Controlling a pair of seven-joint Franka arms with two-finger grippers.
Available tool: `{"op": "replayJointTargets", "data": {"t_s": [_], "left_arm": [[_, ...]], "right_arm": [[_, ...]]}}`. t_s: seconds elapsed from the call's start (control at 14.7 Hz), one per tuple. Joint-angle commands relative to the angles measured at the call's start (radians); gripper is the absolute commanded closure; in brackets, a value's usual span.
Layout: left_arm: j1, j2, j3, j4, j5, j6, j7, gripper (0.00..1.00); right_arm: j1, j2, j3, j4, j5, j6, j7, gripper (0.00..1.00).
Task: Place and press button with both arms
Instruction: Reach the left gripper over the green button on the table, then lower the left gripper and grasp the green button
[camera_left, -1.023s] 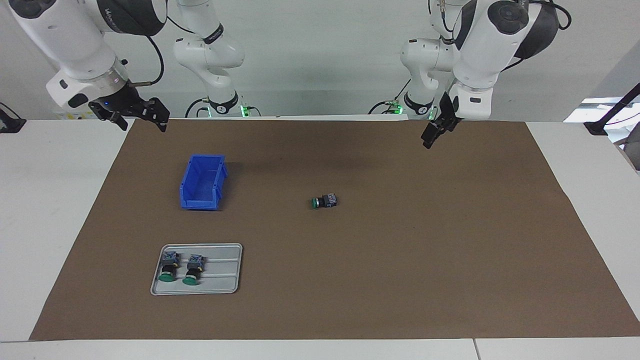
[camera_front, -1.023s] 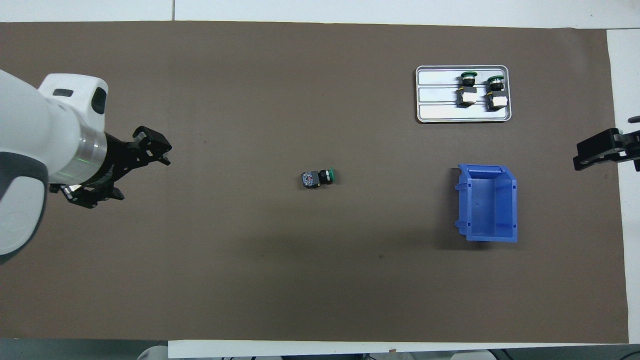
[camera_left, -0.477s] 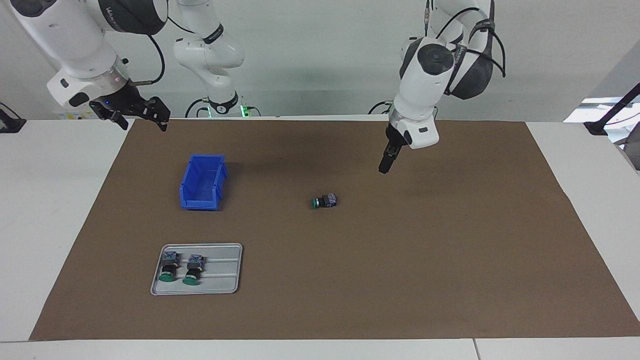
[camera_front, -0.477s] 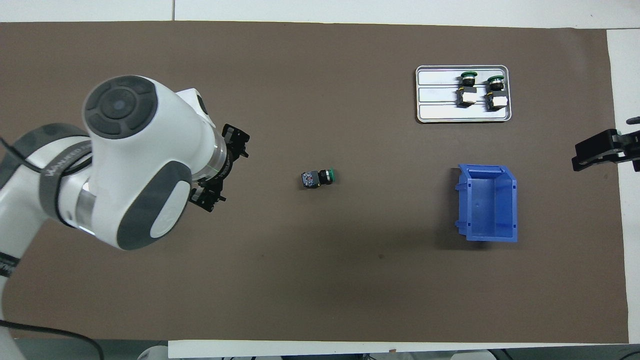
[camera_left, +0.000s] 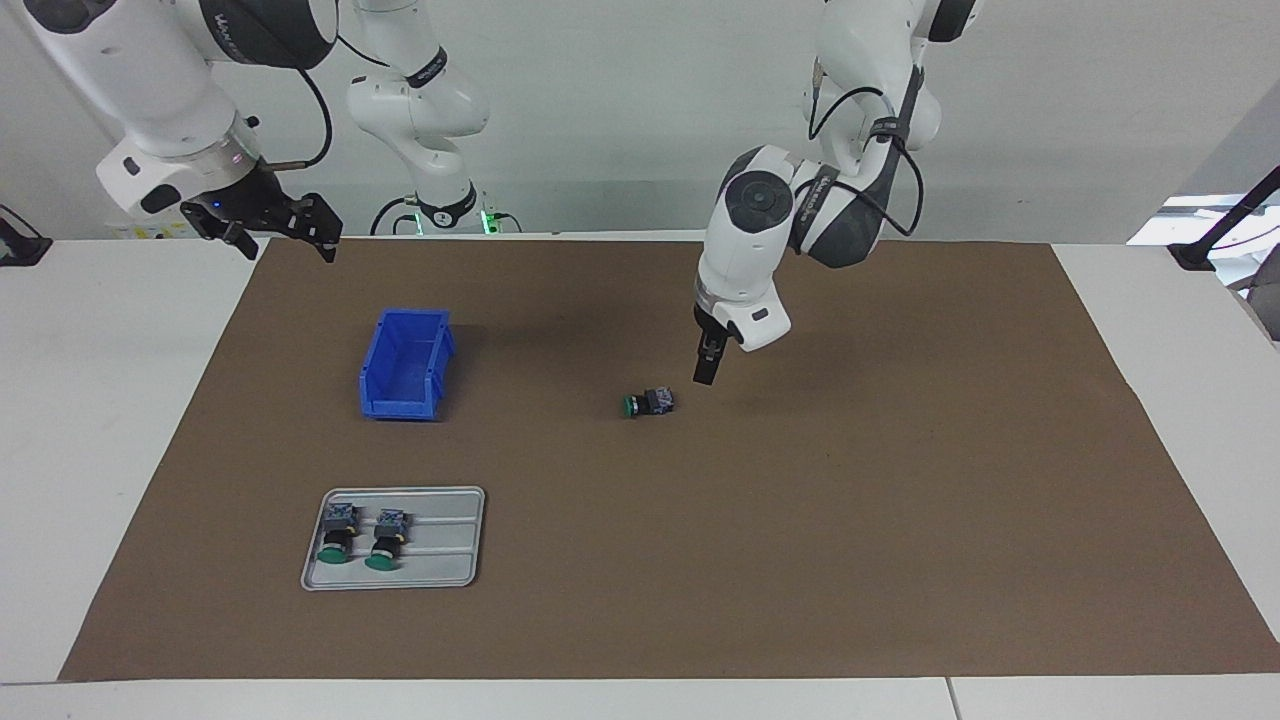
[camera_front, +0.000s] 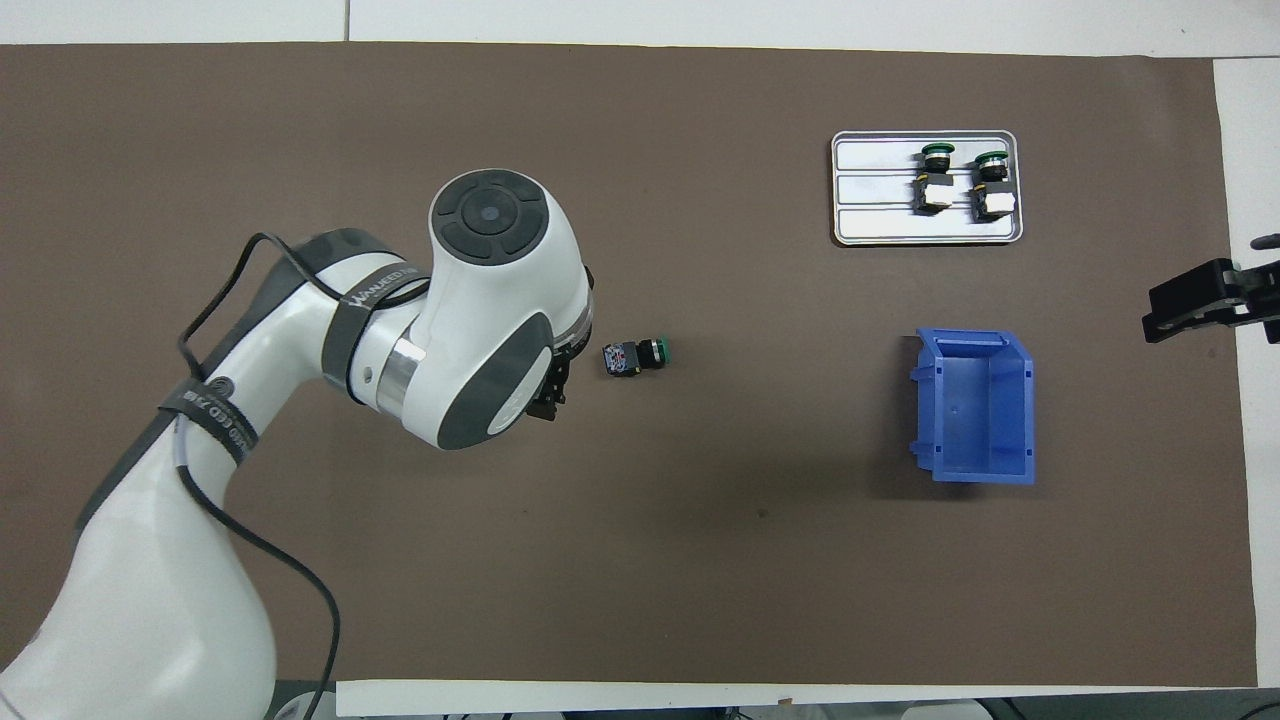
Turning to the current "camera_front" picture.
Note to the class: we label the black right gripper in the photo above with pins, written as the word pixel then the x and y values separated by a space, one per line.
pixel 1262 300

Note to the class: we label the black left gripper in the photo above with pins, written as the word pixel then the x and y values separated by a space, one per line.
pixel 565 370

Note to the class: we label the green push button switch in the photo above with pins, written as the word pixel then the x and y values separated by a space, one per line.
pixel 935 192
pixel 995 205
pixel 630 358

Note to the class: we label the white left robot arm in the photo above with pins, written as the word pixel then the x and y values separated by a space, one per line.
pixel 470 330

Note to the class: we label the brown table mat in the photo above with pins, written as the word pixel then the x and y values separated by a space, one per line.
pixel 700 560

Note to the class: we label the blue plastic bin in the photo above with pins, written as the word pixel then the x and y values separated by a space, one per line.
pixel 975 420

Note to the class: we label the grey metal tray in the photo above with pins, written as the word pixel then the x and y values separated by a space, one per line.
pixel 870 225

